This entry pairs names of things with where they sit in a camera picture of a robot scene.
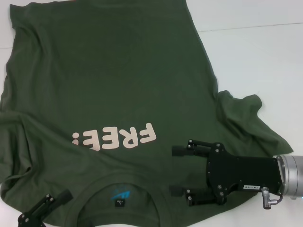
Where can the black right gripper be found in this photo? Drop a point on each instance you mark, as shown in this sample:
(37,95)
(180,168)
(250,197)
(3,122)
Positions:
(248,172)

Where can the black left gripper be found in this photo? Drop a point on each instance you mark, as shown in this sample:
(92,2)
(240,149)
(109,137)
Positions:
(27,220)

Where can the dark green FREE t-shirt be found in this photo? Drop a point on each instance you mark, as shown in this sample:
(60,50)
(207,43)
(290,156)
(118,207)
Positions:
(118,71)

